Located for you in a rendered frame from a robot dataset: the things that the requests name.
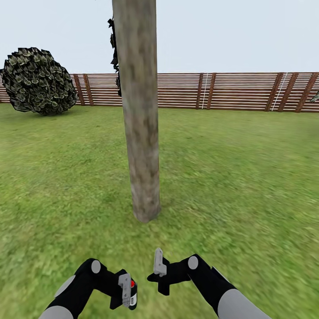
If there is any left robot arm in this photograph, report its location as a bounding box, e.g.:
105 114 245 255
39 258 132 319

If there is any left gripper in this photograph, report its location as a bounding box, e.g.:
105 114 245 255
102 269 127 310

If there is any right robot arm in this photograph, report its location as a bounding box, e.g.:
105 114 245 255
147 247 271 319

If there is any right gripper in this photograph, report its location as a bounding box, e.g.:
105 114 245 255
147 257 181 296

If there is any pesticide atomizer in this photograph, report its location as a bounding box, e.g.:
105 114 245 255
129 280 137 310

